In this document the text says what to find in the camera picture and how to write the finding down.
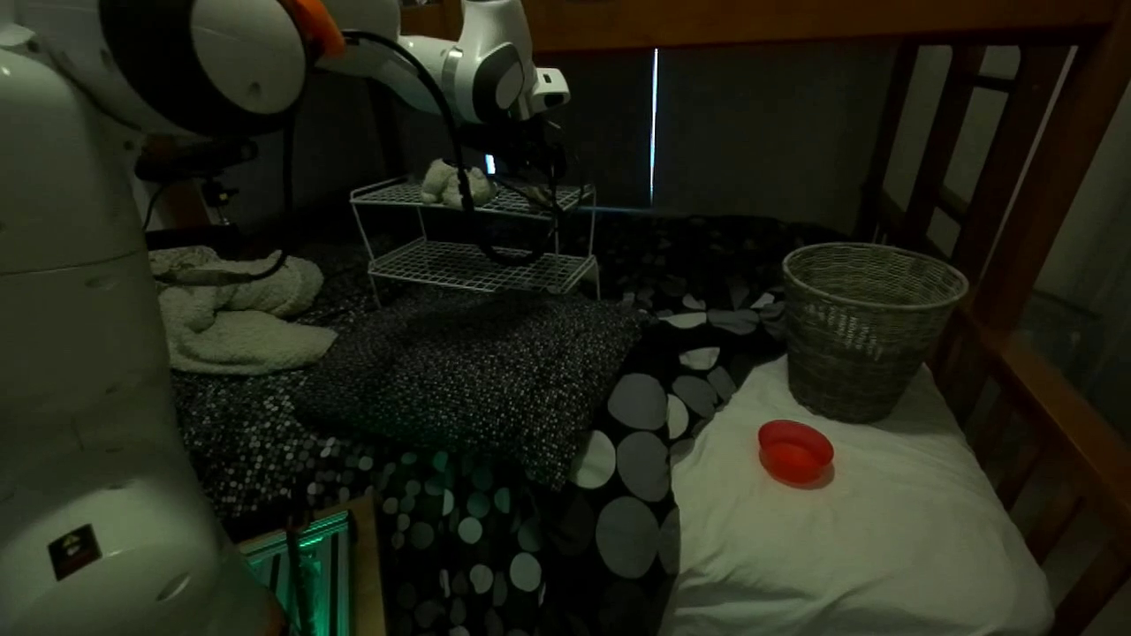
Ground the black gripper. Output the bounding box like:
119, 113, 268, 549
478, 109, 573, 224

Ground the orange plastic bowl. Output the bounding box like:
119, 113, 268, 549
755, 417, 837, 490

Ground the wooden bed ladder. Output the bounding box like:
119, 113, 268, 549
856, 44, 1028, 278

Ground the black speckled cushion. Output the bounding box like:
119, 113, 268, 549
293, 290, 651, 490

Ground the dark window curtain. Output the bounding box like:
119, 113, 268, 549
560, 46, 906, 225

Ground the black polka dot blanket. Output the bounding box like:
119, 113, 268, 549
172, 210, 853, 636

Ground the white crumpled towel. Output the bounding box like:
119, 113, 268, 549
146, 245, 344, 377

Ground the woven wicker basket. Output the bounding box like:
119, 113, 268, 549
776, 242, 973, 427

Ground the teal lit box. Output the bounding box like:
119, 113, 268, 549
235, 506, 360, 636

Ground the white pillow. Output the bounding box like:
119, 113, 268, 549
656, 351, 1055, 636

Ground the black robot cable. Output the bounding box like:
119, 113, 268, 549
279, 28, 558, 268

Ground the white wire shoe rack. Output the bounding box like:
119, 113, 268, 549
345, 174, 603, 313

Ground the wooden bunk bed frame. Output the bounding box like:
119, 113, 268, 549
400, 0, 1131, 636

